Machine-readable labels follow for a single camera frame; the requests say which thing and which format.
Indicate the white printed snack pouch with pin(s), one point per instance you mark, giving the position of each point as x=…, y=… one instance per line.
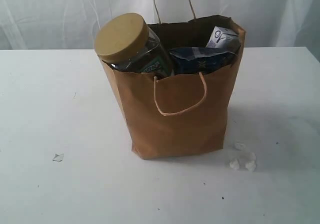
x=223, y=38

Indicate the clear plastic scrap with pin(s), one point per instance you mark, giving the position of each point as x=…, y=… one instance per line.
x=58, y=158

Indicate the brown paper shopping bag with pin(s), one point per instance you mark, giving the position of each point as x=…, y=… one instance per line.
x=183, y=114

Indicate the white backdrop curtain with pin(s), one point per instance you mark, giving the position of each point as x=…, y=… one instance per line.
x=73, y=24

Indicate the spaghetti packet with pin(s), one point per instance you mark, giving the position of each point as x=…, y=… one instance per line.
x=191, y=60

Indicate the clear nut jar gold lid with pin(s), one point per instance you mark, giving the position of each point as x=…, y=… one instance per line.
x=128, y=44

